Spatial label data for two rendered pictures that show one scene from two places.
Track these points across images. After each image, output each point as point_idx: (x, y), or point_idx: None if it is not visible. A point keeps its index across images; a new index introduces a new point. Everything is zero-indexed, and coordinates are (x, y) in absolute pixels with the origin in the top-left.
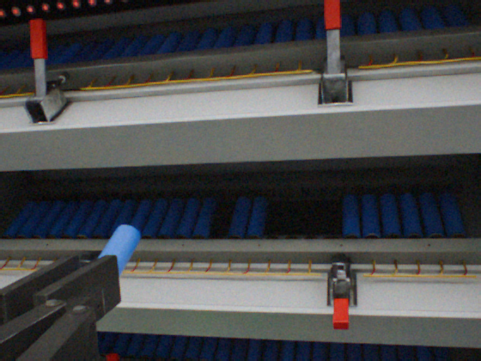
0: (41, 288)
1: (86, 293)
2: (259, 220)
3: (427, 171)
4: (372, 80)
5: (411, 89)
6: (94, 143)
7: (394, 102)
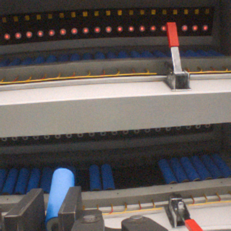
0: (34, 214)
1: (90, 214)
2: (111, 178)
3: (200, 143)
4: (192, 80)
5: (217, 84)
6: (9, 117)
7: (214, 89)
